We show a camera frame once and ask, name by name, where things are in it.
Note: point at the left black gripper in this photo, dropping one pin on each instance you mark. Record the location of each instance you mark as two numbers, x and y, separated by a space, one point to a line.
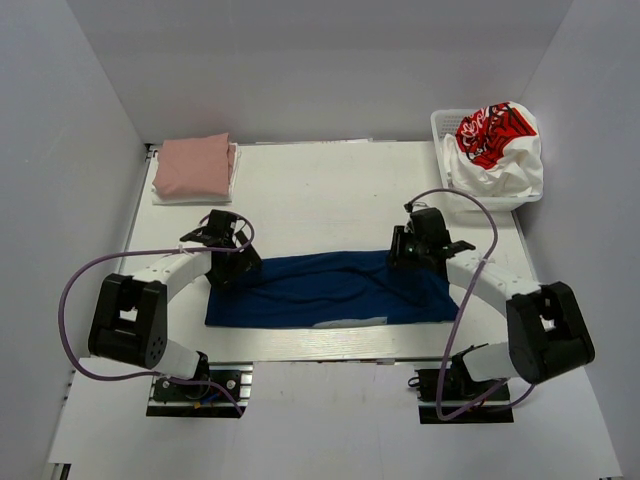
246 260

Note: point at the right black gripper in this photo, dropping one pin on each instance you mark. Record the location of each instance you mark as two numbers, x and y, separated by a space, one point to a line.
400 237

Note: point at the blue t shirt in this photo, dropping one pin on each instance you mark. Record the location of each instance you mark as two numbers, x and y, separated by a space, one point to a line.
340 287

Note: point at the white red print t shirt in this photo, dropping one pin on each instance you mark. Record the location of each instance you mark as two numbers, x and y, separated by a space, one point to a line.
495 152

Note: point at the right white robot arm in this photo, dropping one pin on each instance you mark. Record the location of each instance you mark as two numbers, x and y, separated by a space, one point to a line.
546 332

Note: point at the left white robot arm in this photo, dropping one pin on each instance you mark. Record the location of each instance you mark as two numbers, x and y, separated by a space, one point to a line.
130 323

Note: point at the folded pink t shirt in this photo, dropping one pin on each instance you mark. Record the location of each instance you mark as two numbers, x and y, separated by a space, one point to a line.
195 168

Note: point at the white plastic basket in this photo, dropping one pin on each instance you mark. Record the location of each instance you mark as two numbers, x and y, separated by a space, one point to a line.
445 122

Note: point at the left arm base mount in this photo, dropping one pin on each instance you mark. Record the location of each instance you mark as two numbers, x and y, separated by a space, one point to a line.
170 400

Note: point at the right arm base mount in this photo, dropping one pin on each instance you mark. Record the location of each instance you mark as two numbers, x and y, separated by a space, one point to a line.
493 410

